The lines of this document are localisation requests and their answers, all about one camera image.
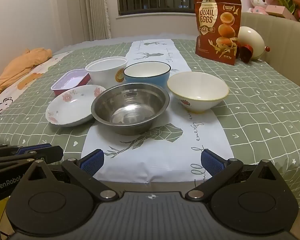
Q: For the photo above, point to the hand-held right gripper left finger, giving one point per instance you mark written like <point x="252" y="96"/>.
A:
<point x="92" y="162"/>

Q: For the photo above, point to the blue ceramic bowl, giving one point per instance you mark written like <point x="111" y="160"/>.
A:
<point x="161" y="81"/>

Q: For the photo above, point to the brown snack bag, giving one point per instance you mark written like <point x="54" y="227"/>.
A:
<point x="210" y="42"/>

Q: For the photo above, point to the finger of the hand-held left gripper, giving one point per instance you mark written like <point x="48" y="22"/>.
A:
<point x="35" y="149"/>

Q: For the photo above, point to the pink box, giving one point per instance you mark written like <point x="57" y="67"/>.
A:
<point x="277" y="10"/>

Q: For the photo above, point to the pink plush toy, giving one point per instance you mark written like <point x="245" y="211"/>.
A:
<point x="260" y="0"/>

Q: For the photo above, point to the stainless steel bowl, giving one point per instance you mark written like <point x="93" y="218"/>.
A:
<point x="130" y="105"/>

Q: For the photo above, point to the white deer print mat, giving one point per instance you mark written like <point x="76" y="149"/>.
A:
<point x="160" y="155"/>

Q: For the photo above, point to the white bear print sheet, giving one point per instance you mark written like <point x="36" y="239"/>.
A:
<point x="5" y="105"/>

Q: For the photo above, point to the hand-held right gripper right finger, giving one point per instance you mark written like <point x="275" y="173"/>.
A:
<point x="212" y="163"/>

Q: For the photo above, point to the beige curtain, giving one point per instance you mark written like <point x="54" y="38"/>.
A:
<point x="95" y="5"/>

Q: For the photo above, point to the white yellow-rimmed ceramic bowl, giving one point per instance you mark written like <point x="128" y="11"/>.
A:
<point x="197" y="87"/>

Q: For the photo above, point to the white disposable paper bowl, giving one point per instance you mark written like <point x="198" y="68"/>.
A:
<point x="102" y="75"/>

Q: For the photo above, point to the red rectangular foil tray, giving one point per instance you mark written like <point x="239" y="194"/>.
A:
<point x="70" y="81"/>

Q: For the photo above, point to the cream egg-shaped toy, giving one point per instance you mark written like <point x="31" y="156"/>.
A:
<point x="252" y="40"/>

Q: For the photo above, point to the white floral plate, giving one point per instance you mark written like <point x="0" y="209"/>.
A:
<point x="72" y="107"/>

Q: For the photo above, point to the beige padded headboard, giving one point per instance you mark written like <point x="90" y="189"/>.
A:
<point x="285" y="42"/>

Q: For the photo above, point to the orange cloth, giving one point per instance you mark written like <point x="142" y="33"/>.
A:
<point x="20" y="67"/>

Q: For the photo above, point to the green checked blanket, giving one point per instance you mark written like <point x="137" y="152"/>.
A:
<point x="265" y="105"/>

